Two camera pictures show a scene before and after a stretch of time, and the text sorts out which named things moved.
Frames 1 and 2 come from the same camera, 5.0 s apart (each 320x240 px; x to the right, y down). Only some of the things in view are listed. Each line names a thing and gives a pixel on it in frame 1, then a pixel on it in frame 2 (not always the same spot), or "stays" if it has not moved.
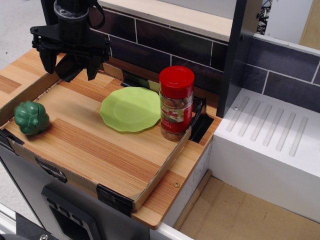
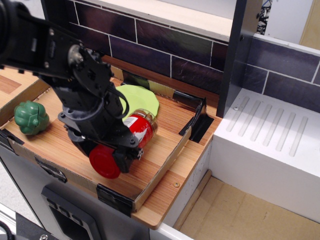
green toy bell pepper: x=31 y=117 stays
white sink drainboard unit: x=266 y=149 stays
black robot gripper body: x=70 y=35 → x=101 y=120
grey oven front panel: x=69 y=208 stays
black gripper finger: x=49 y=57 → x=85 y=144
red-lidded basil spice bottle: x=176 y=87 → x=143 y=126
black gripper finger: x=93 y=65 → x=124 y=157
